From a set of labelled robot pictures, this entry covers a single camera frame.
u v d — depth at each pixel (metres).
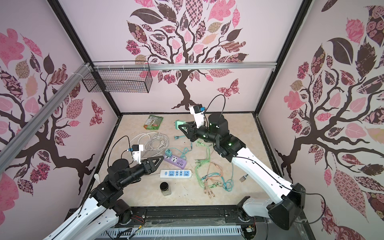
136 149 0.64
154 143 1.00
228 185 0.83
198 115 0.58
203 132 0.57
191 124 0.58
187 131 0.62
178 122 0.64
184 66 0.95
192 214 0.76
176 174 0.85
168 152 0.90
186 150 0.92
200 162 0.90
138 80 0.79
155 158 0.67
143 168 0.62
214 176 0.88
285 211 0.37
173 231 0.70
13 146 0.51
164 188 0.74
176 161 0.90
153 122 1.14
